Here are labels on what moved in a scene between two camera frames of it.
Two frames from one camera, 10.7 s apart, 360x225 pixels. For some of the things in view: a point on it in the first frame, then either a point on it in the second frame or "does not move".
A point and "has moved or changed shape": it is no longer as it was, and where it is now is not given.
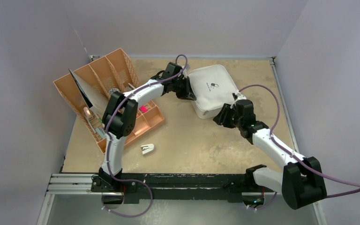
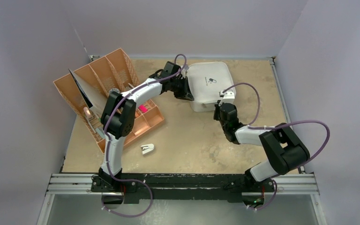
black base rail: [178, 186] does not move
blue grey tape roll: [113, 90] does not move
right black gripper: [226, 115] to [222, 110]
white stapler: [146, 148] does not move
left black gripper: [186, 93] does not move
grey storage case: [213, 87] has moved or changed shape
